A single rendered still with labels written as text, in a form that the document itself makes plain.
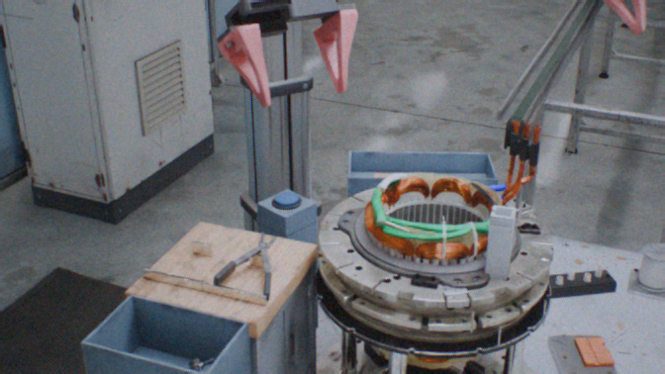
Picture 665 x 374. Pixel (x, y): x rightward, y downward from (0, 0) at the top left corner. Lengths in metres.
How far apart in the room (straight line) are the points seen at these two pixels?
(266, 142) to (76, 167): 2.05
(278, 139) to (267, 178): 0.08
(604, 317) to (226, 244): 0.74
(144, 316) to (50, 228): 2.46
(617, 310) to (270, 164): 0.69
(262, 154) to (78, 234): 2.02
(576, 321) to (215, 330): 0.74
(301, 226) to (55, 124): 2.20
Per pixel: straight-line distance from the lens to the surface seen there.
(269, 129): 1.47
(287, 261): 1.13
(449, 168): 1.47
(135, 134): 3.46
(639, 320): 1.59
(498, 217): 1.01
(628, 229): 3.54
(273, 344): 1.11
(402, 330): 1.06
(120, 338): 1.09
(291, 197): 1.34
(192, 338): 1.08
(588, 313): 1.58
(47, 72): 3.36
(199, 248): 1.15
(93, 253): 3.30
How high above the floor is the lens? 1.67
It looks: 27 degrees down
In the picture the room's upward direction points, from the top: straight up
